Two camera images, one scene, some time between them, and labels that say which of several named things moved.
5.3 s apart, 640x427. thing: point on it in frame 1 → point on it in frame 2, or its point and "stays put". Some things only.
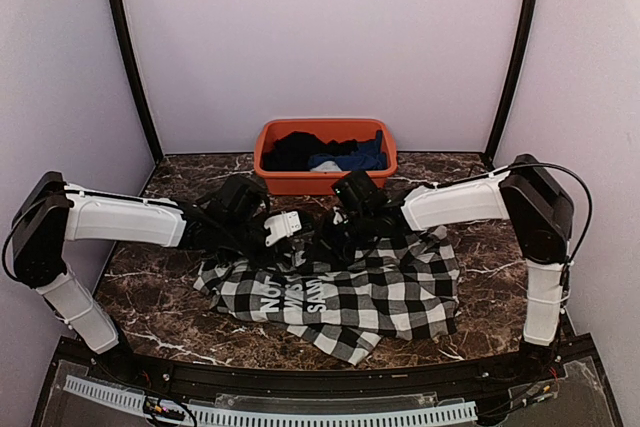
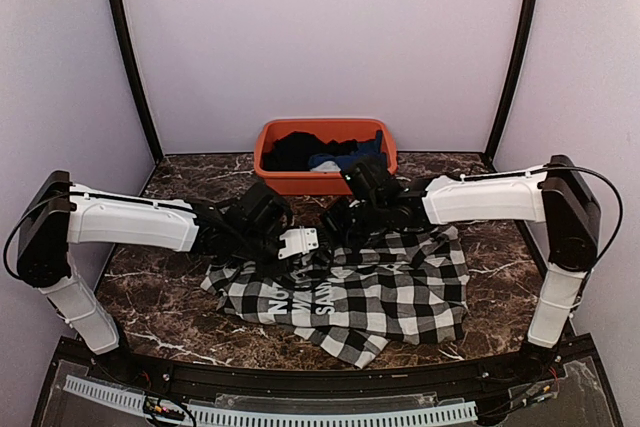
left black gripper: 273,256 → 281,269
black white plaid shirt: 405,286 stays put
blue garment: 368,156 stays put
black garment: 293,151 stays put
